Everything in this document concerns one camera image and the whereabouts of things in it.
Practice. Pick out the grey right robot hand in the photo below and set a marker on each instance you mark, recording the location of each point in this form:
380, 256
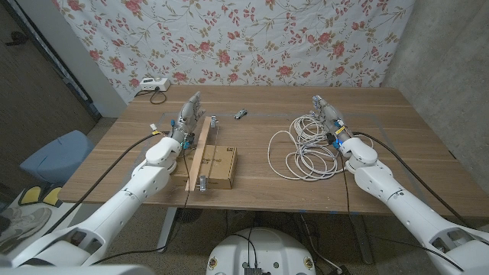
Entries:
332, 120

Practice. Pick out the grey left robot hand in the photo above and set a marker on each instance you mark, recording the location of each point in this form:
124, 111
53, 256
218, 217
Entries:
187, 118

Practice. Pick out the wooden clip hanger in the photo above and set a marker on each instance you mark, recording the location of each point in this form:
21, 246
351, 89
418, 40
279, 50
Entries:
198, 156

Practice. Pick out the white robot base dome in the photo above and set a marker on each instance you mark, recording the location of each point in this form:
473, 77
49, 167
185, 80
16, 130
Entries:
263, 248

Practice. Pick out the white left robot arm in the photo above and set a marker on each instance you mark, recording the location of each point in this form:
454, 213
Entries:
114, 210

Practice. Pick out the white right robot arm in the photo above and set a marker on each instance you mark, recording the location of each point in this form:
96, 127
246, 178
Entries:
401, 206

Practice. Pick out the brown cardboard box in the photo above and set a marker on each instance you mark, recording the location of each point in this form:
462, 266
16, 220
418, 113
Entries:
223, 164

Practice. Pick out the white power strip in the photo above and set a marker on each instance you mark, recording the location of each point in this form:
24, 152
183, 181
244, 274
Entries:
154, 84

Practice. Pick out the small metal connector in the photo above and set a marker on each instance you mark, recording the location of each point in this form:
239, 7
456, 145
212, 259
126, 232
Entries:
240, 114

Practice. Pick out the black round fan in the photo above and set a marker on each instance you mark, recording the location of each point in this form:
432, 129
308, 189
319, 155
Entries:
189, 215

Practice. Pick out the floral backdrop cloth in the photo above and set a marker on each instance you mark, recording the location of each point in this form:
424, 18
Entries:
248, 38

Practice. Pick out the white table leg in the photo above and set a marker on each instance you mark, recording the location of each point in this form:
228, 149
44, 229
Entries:
167, 229

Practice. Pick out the grey table leg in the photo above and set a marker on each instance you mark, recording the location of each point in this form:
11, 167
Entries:
361, 237

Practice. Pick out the blue stool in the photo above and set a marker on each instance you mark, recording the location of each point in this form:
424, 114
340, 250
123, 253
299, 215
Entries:
57, 153

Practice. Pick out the white floor mat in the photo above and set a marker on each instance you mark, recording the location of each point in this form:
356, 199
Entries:
74, 218

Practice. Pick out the yellow black slipper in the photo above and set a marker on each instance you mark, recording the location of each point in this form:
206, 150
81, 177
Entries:
52, 196
30, 195

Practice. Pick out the white robot torso edge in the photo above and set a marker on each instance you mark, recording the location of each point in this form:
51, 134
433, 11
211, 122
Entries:
76, 270

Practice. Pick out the grey sneaker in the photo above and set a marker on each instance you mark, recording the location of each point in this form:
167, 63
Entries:
9, 214
26, 223

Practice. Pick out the dark door rail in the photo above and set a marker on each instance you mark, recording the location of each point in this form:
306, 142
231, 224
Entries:
49, 53

